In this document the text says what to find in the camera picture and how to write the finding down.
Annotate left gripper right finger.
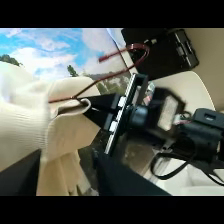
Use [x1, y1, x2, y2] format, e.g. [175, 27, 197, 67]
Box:
[92, 150, 172, 197]

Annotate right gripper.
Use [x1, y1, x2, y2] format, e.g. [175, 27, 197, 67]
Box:
[79, 72, 187, 157]

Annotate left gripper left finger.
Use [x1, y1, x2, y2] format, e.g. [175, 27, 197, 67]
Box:
[0, 148, 42, 197]

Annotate cream long-sleeved sweater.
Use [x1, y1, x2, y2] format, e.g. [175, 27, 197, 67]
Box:
[0, 61, 103, 197]

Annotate black box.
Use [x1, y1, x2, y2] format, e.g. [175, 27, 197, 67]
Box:
[120, 28, 200, 81]

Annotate black cable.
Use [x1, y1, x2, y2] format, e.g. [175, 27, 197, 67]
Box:
[149, 151, 224, 187]

